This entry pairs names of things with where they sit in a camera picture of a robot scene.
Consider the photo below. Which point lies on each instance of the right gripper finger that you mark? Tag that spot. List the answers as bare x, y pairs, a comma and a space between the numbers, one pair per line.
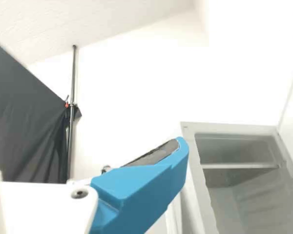
141, 190

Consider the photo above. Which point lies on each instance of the white incubator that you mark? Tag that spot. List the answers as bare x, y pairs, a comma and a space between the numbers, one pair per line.
234, 175

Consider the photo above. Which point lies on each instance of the silver curtain pole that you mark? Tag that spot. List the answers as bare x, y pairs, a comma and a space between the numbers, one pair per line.
74, 73

